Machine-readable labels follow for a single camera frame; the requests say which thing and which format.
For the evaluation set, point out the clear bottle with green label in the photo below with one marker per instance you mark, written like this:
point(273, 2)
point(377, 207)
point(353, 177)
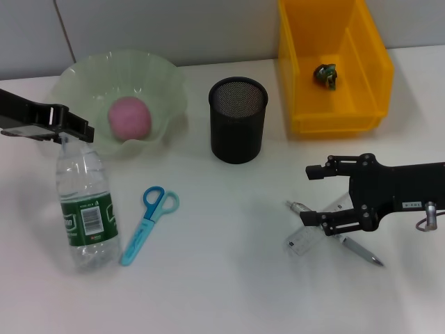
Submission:
point(87, 215)

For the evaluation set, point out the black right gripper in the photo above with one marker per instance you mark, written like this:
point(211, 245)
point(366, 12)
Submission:
point(393, 184)

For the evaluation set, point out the green plastic wrapper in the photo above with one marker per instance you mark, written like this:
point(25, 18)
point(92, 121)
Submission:
point(325, 76)

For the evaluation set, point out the silver pen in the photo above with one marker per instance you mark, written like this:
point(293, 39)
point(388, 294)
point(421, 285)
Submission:
point(358, 247)

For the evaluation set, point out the transparent plastic ruler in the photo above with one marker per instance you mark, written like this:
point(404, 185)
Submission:
point(302, 243)

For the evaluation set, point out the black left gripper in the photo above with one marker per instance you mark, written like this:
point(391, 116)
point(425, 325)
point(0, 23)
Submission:
point(28, 115)

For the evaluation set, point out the blue plastic scissors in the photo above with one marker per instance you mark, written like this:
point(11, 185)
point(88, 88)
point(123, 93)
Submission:
point(142, 233)

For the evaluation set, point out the pale green glass fruit plate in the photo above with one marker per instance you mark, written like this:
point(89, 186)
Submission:
point(139, 76)

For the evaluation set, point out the black mesh pen holder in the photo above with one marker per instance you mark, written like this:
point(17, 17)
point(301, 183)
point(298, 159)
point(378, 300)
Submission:
point(238, 132)

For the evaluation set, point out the yellow plastic bin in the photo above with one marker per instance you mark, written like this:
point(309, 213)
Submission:
point(365, 87)

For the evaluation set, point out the pink peach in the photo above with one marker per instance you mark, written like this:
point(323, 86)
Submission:
point(129, 118)

